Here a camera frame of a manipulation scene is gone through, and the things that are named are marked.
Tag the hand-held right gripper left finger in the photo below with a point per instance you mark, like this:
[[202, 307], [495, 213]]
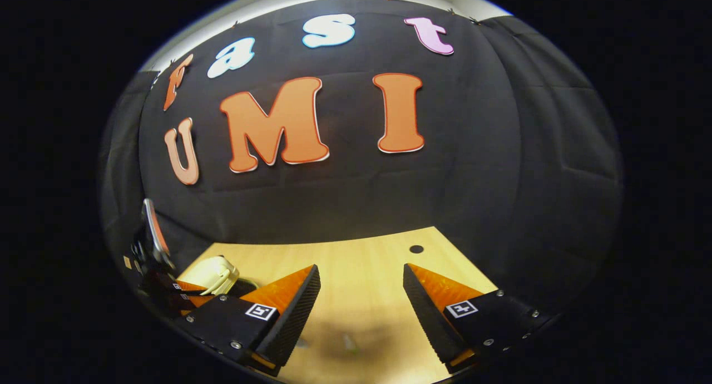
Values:
[[297, 317]]

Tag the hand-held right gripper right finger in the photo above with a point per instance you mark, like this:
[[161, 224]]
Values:
[[428, 320]]

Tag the pale yellow suitcase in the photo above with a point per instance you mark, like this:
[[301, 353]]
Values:
[[214, 275]]

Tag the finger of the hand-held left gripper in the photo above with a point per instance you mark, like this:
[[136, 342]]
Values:
[[197, 301], [192, 286]]

